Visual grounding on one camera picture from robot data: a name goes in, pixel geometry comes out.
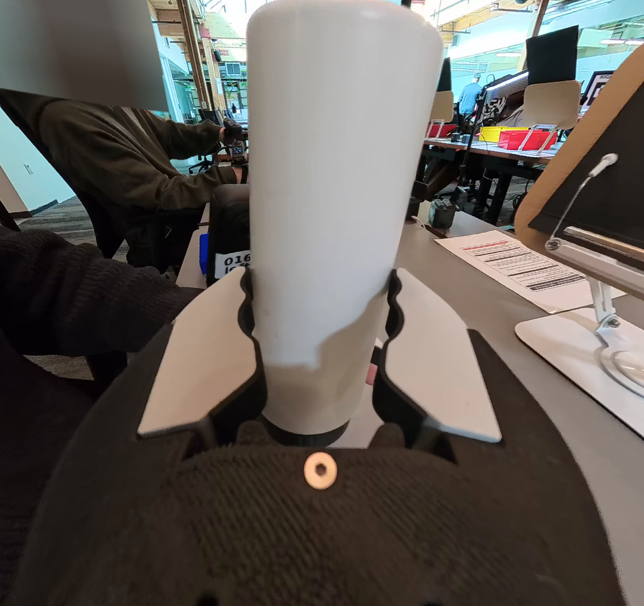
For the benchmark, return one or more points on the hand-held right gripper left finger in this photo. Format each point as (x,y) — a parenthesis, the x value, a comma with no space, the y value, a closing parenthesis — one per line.
(201,359)

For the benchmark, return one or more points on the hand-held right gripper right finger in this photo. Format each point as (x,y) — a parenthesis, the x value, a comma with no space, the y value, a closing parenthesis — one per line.
(442,364)

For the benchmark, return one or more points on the white water bottle black cap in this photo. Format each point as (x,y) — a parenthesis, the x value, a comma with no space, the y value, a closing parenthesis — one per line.
(337,163)

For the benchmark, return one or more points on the person's left forearm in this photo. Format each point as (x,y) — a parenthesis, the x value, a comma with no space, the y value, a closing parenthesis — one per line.
(75,294)

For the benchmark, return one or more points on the large blue plastic bin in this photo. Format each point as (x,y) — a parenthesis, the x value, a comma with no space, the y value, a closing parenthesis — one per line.
(203,254)

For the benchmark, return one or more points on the black office chair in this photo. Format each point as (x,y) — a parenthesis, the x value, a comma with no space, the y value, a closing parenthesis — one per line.
(151,244)

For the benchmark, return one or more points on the white metal book stand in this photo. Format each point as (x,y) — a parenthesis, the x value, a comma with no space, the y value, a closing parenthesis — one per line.
(563,344)

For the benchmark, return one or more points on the printed paper sheet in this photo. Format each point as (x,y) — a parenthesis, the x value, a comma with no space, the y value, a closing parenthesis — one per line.
(523,269)

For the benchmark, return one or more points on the black device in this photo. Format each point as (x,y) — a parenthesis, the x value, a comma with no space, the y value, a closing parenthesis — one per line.
(441,214)

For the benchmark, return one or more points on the long background desk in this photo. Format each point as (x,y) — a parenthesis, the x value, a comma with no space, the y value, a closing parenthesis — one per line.
(483,151)

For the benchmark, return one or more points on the wooden backing board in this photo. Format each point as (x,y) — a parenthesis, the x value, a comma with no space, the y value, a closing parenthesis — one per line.
(553,106)
(563,163)
(443,107)

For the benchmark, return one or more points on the small red plastic bin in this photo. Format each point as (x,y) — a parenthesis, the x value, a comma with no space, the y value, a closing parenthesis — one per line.
(441,130)

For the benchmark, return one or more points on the yellow plastic bin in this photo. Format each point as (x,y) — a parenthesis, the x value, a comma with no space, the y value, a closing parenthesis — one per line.
(503,133)

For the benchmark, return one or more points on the large red plastic bin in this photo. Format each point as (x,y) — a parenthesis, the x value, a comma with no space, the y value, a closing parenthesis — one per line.
(528,139)

